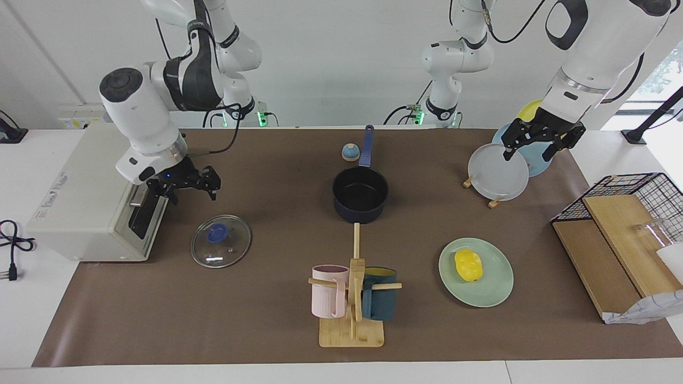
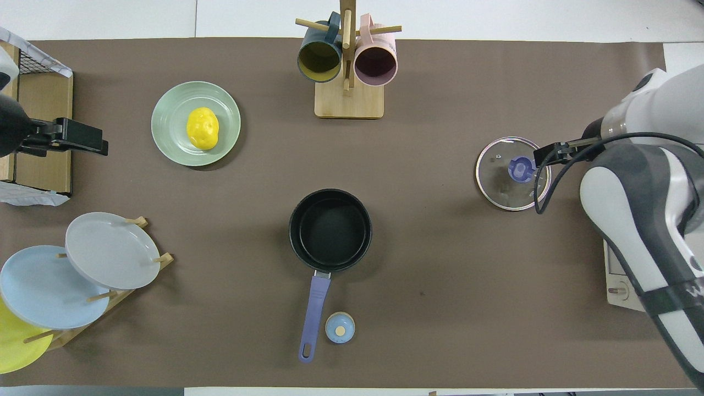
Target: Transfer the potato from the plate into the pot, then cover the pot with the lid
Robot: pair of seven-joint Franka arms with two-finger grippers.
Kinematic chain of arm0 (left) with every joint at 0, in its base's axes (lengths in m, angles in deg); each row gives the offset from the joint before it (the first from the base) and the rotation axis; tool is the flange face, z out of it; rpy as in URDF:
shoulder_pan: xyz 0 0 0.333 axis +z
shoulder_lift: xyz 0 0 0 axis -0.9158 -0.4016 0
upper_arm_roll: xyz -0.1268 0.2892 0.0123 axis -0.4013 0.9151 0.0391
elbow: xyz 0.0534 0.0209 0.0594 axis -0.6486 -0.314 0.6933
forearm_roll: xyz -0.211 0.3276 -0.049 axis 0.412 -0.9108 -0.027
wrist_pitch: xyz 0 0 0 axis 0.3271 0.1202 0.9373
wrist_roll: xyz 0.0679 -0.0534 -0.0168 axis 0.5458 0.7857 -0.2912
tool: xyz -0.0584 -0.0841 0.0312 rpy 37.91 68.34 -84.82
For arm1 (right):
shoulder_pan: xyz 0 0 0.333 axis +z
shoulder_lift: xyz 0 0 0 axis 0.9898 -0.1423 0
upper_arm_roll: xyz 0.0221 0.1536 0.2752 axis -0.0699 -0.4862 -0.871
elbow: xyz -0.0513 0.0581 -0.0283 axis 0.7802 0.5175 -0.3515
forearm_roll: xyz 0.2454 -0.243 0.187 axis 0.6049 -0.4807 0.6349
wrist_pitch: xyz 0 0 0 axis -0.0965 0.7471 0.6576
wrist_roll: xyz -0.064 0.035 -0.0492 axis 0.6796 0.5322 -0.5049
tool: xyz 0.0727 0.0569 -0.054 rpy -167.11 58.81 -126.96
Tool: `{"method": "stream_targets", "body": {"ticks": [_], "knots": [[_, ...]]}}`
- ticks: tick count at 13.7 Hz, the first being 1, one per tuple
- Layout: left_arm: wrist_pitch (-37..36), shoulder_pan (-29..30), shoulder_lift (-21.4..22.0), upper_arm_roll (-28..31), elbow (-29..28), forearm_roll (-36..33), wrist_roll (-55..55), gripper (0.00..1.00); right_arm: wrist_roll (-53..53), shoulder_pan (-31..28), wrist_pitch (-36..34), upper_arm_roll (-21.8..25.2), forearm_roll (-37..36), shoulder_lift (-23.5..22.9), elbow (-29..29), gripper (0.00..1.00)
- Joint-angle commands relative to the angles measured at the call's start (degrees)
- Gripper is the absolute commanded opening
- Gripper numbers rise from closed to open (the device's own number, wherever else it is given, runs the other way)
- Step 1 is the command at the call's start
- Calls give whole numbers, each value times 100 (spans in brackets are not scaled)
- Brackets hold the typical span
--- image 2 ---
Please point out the beige toaster oven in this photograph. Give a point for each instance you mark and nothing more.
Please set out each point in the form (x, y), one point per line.
(619, 286)

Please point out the dark teal mug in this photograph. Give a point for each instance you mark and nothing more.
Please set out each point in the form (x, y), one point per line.
(319, 58)

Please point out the wooden plate rack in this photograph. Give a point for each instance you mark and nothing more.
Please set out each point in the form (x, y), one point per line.
(140, 286)

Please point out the white marbled sheet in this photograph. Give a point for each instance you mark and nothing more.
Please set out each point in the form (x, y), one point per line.
(27, 197)
(33, 47)

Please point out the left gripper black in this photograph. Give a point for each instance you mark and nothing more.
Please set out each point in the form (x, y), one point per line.
(47, 138)

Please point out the pale green plate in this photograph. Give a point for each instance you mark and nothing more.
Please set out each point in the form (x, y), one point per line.
(170, 126)

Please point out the brown table mat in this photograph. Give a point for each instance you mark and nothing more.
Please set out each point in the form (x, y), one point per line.
(440, 264)

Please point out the yellow plate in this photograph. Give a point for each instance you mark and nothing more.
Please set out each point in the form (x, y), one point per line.
(14, 346)

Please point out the wooden mug tree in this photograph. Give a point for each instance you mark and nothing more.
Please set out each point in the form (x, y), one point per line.
(349, 102)

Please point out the grey plate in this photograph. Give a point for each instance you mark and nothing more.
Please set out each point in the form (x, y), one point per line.
(113, 250)

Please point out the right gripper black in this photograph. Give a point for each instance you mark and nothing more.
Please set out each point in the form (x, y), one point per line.
(584, 150)

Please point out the glass lid purple knob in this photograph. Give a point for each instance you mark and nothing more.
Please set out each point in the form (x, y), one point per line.
(500, 187)

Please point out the wooden shelf box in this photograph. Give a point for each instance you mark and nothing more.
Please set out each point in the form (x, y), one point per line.
(47, 99)

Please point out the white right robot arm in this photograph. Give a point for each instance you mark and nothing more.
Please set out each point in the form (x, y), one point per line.
(638, 209)

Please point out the pink mug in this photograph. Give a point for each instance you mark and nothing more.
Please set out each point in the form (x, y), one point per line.
(375, 65)

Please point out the light blue plate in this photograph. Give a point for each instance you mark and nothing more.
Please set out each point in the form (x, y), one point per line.
(38, 289)

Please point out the toaster oven knob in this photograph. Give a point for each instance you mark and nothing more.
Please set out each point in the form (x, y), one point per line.
(619, 290)

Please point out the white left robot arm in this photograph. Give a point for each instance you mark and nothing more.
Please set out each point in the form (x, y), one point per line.
(10, 124)

